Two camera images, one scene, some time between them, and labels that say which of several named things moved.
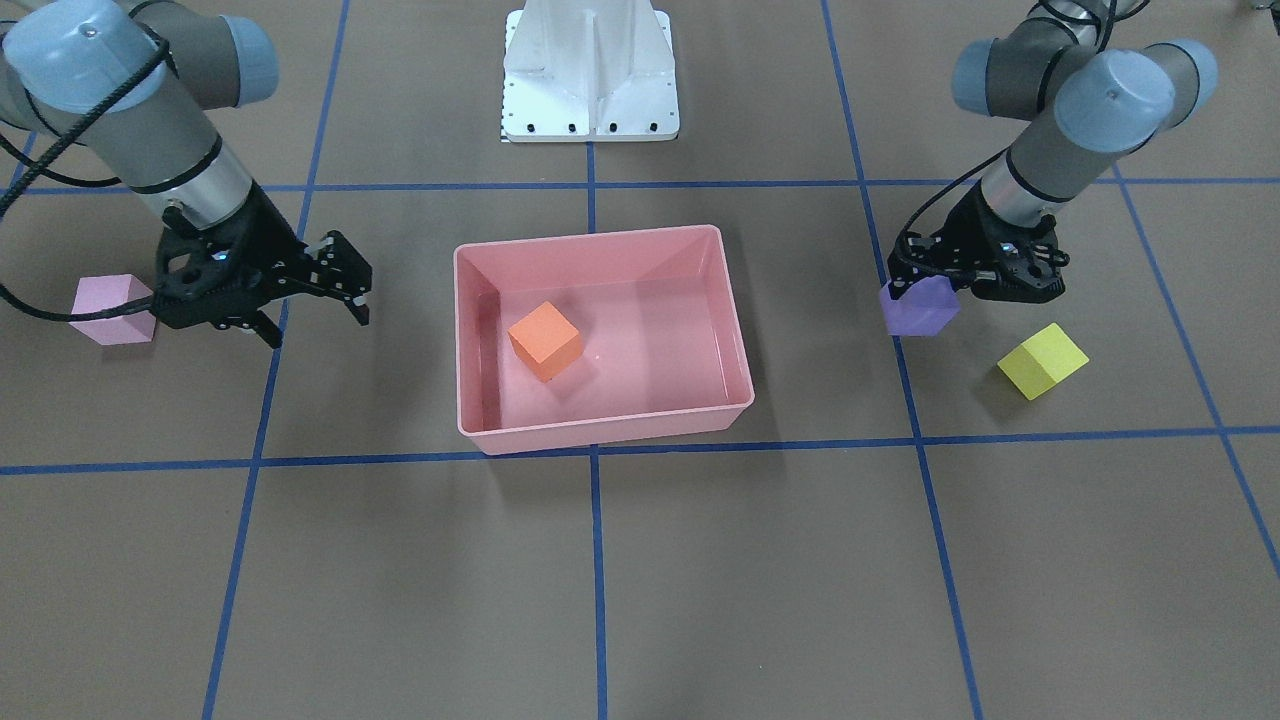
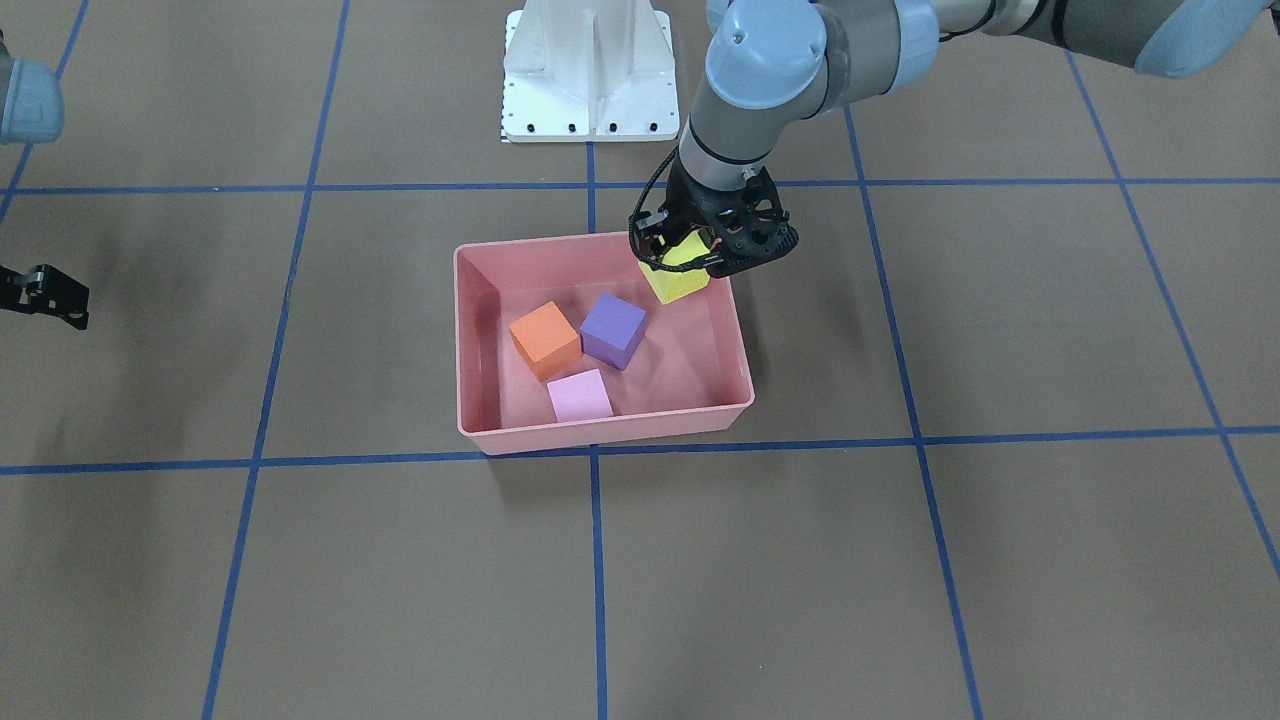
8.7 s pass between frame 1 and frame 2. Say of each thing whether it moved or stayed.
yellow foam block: moved
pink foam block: moved
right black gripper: moved
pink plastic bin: stayed
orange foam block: stayed
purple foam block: moved
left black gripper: moved
